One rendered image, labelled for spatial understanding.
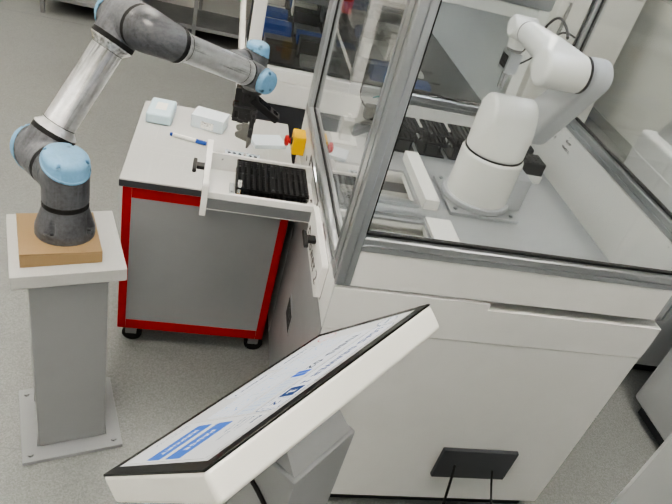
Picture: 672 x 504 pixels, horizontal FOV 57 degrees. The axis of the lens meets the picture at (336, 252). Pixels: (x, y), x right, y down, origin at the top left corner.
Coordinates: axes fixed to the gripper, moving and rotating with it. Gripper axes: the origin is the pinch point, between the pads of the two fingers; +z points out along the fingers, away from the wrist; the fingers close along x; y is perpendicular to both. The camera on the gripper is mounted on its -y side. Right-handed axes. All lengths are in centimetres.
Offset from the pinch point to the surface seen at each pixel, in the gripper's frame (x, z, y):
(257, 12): -50, -31, 5
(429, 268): 82, -17, -47
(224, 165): 19.2, 0.2, 6.9
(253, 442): 150, -34, -5
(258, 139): -20.0, 8.0, -3.5
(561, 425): 79, 38, -110
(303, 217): 42.0, 0.4, -19.2
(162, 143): -5.8, 9.7, 30.3
